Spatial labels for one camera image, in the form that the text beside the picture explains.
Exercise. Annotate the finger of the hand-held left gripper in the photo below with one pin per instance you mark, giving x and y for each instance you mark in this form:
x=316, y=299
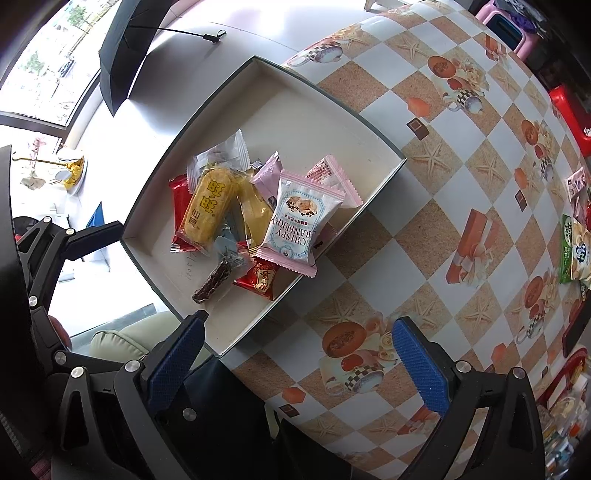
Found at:
x=92, y=240
x=57, y=353

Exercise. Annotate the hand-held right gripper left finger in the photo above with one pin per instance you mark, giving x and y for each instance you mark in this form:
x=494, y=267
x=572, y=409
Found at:
x=178, y=355

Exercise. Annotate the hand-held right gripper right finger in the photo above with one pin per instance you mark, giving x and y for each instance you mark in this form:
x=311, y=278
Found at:
x=418, y=364

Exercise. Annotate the clear-wrapped dark snack bar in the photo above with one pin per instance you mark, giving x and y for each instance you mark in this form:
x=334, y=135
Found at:
x=214, y=279

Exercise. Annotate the plain red snack packet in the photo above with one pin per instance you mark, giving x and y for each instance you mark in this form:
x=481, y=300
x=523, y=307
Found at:
x=179, y=207

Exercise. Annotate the red gold snack packet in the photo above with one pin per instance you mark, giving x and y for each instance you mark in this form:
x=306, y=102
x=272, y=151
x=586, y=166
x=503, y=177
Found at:
x=258, y=277

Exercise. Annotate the yellow cake packet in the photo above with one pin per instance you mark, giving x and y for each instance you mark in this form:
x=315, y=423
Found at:
x=205, y=207

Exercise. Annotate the white silver snack packet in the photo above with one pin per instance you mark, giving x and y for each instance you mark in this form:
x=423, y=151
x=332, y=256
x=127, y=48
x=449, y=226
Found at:
x=226, y=154

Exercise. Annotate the pink white cookie packet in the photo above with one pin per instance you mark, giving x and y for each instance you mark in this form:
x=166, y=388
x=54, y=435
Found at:
x=295, y=221

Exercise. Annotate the mauve snack packet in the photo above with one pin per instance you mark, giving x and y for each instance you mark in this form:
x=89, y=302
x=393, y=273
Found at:
x=268, y=180

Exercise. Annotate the white box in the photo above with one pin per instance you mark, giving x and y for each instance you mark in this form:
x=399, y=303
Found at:
x=323, y=129

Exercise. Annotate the blue cloth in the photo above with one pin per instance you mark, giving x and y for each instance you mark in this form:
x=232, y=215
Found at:
x=97, y=217

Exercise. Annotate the cream leather sofa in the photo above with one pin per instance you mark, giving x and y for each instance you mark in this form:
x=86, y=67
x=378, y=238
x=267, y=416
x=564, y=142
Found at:
x=120, y=344

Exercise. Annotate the yellow plastic bag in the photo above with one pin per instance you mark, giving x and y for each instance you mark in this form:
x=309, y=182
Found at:
x=74, y=173

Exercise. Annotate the red plastic basket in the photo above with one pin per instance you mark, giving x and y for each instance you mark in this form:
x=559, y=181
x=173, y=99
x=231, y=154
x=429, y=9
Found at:
x=561, y=374

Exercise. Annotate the black flat object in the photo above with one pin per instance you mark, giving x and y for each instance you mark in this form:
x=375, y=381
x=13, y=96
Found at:
x=577, y=327

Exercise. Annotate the green snack bag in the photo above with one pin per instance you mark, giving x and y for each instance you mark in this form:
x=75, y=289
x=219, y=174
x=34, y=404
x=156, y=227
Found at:
x=565, y=258

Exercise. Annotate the black umbrella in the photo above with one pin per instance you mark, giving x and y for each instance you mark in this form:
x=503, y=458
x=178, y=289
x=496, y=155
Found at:
x=124, y=55

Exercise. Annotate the cream snack bag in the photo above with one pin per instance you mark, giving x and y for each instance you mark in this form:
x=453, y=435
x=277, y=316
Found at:
x=582, y=254

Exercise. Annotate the small pink snack packet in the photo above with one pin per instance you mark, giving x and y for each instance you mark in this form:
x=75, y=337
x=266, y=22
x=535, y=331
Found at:
x=577, y=182

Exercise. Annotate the red plastic stool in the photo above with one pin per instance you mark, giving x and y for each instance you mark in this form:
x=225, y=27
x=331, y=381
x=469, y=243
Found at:
x=568, y=108

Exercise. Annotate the pink plastic stool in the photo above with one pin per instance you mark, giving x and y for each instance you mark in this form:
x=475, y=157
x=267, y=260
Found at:
x=526, y=44

